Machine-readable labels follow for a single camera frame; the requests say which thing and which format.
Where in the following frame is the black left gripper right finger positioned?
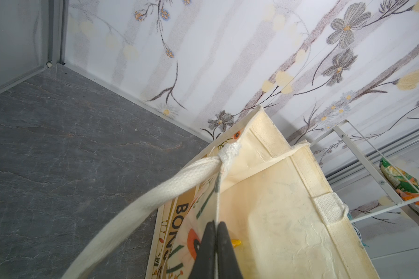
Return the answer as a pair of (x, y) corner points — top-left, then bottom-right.
(216, 222), (243, 279)

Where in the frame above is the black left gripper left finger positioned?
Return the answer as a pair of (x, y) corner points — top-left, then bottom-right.
(189, 221), (216, 279)

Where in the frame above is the yellow banana bunch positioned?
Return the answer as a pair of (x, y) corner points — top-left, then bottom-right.
(230, 239), (242, 248)

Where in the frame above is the cream canvas grocery bag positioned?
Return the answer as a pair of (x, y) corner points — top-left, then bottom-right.
(64, 107), (378, 279)

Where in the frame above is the white wooden two-tier shelf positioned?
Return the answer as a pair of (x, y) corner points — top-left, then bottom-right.
(310, 120), (419, 226)

